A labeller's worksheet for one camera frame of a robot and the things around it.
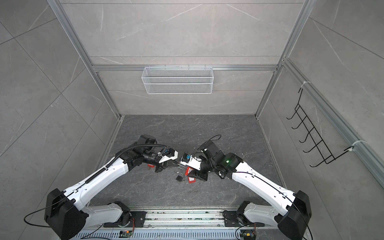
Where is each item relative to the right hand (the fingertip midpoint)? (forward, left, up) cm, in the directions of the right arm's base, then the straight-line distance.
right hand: (191, 168), depth 73 cm
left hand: (+4, +7, +2) cm, 8 cm away
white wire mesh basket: (+59, +8, +12) cm, 61 cm away
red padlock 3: (+9, +25, -16) cm, 31 cm away
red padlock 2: (0, 0, -17) cm, 17 cm away
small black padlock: (+2, +7, -17) cm, 19 cm away
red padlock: (-2, +1, +2) cm, 3 cm away
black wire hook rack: (+3, -56, +14) cm, 58 cm away
